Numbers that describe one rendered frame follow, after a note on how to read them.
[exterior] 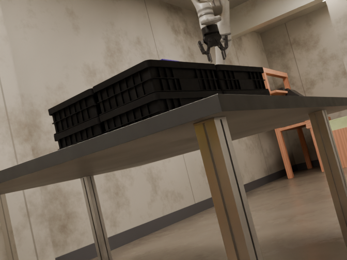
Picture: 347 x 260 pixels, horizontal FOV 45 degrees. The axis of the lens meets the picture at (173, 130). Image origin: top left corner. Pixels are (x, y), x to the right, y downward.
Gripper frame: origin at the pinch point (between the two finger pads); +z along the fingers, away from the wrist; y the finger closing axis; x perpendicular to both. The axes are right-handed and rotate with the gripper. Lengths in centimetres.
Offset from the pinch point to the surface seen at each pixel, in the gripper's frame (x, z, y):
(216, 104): 90, 33, 25
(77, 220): -196, 65, 107
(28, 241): -142, 68, 135
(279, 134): -485, 25, -187
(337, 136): -431, 51, -254
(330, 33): -548, -136, -353
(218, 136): 84, 39, 25
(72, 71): -221, -73, 87
